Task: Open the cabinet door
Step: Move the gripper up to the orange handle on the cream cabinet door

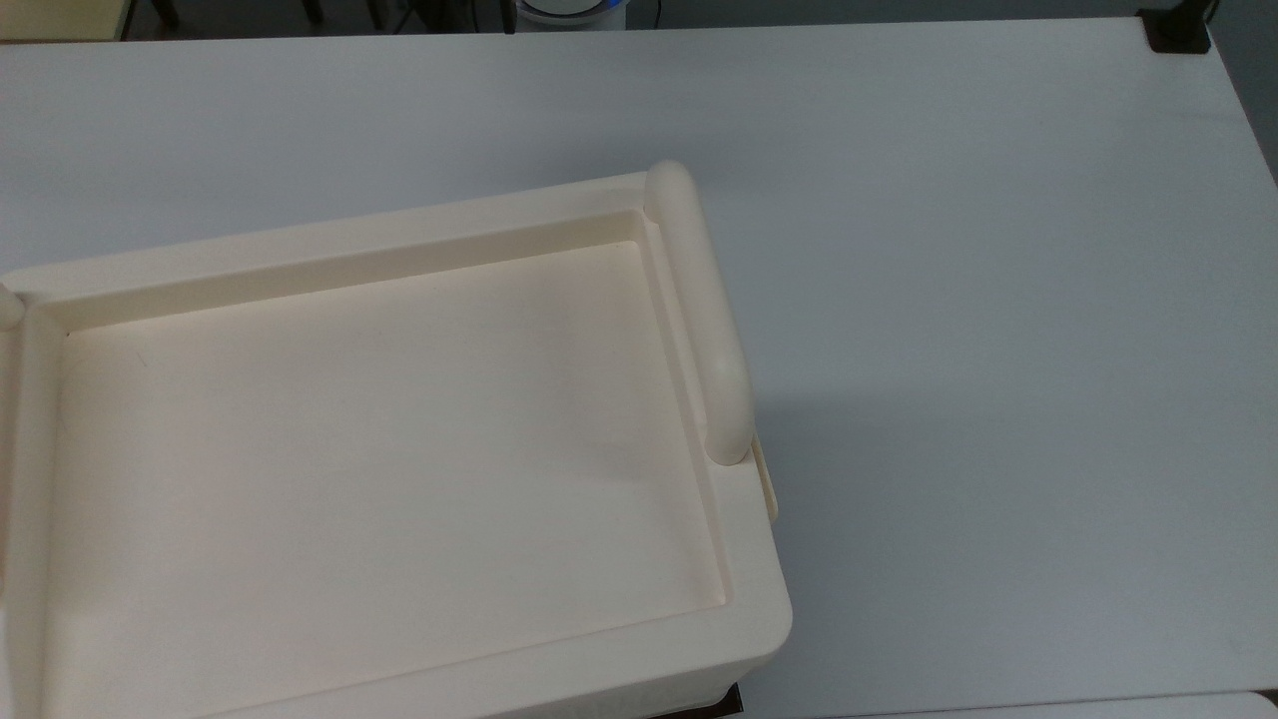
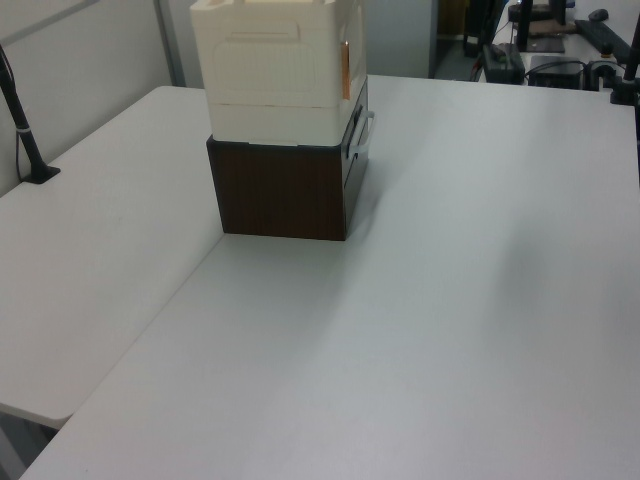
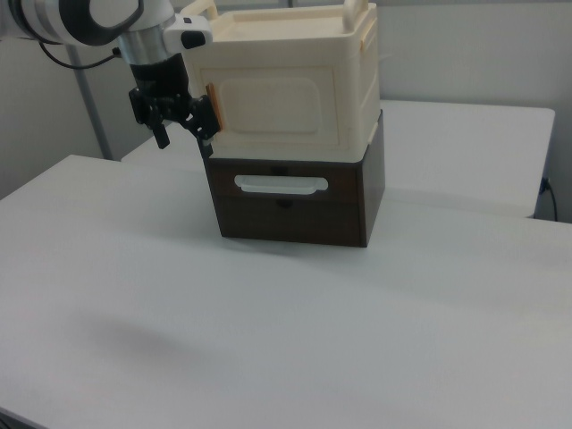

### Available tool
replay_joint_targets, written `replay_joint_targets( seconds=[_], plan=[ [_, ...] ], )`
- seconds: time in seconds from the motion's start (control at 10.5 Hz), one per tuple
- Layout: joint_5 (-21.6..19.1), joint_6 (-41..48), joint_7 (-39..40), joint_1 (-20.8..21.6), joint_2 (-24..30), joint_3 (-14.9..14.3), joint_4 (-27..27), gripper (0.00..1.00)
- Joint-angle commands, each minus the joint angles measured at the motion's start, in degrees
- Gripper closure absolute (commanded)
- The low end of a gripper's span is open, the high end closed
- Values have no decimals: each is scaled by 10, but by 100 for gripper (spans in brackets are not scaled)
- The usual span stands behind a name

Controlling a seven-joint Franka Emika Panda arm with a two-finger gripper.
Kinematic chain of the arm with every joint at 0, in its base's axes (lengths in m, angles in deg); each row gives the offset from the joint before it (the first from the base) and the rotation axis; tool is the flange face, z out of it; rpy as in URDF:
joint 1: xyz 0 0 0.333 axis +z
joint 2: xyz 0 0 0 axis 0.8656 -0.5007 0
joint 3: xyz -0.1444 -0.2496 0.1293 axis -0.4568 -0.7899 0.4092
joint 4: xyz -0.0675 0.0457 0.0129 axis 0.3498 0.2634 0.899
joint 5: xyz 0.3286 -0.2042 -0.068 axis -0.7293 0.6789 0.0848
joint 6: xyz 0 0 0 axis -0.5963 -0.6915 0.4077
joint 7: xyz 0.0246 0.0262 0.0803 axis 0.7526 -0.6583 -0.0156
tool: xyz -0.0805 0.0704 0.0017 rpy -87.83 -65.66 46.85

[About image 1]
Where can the white and blue robot base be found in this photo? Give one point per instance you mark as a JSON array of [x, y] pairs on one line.
[[569, 12]]

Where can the cream cabinet side latch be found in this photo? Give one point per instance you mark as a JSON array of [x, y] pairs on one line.
[[768, 484]]

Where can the cream plastic cabinet body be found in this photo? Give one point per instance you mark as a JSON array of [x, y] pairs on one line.
[[379, 449]]

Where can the black base under cabinet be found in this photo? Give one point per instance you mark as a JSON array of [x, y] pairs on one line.
[[721, 701]]

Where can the dark chair leg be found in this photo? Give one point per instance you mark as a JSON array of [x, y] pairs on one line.
[[313, 10], [166, 12]]

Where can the black table clamp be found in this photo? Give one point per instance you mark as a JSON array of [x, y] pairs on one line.
[[1178, 28]]

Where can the light wooden furniture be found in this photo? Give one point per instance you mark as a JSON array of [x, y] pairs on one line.
[[60, 18]]

